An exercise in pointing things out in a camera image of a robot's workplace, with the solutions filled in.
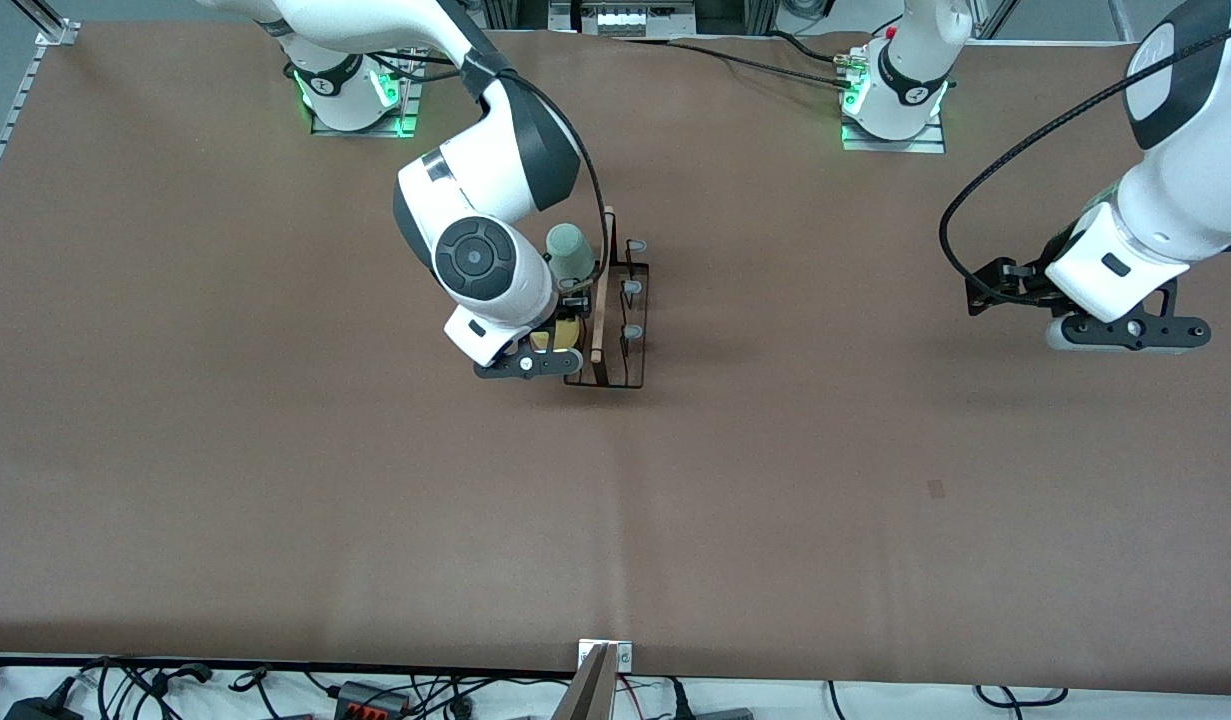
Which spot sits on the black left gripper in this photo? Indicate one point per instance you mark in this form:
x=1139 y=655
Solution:
x=1027 y=283

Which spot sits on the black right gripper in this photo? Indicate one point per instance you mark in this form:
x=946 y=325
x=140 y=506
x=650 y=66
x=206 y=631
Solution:
x=573 y=302

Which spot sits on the yellow plastic cup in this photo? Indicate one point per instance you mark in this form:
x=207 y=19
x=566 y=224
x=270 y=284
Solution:
x=567 y=333

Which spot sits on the pale green plastic cup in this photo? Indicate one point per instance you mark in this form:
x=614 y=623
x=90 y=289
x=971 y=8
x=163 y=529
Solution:
x=572 y=250

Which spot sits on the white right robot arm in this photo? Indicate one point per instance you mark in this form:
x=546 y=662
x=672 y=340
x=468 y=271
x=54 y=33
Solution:
x=495 y=170

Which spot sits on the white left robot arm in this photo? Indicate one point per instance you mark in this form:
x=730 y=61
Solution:
x=1175 y=200

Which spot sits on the brown paper table cover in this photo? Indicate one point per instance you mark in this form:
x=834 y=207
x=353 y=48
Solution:
x=615 y=550

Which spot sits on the grey socket strip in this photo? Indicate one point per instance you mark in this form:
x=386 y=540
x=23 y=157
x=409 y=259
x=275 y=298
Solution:
x=625 y=20

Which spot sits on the black orange connector box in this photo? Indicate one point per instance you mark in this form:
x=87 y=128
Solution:
x=370 y=698

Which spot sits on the aluminium corner extrusion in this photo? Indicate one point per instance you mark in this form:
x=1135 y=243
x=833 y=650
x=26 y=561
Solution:
x=50 y=25

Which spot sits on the black power adapter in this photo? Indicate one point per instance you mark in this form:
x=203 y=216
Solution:
x=40 y=710

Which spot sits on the aluminium arm base plate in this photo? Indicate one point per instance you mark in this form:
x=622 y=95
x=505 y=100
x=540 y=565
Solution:
x=895 y=146
x=411 y=100

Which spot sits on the dark frame post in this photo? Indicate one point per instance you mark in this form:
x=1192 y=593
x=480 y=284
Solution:
x=515 y=12
x=735 y=12

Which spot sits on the perforated aluminium side rail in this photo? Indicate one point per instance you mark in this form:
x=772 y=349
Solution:
x=6 y=135

